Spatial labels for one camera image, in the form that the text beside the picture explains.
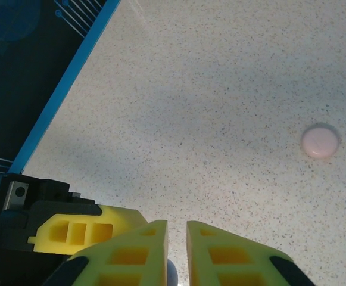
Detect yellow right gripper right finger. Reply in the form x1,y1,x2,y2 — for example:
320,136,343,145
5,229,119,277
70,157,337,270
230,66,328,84
186,220,318,286

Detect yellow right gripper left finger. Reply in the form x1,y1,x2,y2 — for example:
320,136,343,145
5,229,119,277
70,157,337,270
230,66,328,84
43,219,170,286

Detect purple earbud charging case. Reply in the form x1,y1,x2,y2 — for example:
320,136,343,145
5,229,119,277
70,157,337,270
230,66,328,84
166,258,179,286

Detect pink earbud charging case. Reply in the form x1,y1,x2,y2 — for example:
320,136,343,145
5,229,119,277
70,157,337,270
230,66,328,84
300,126,341,160

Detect blue and aluminium side rail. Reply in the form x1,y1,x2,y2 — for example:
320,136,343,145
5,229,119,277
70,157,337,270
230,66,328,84
11,0,121,175

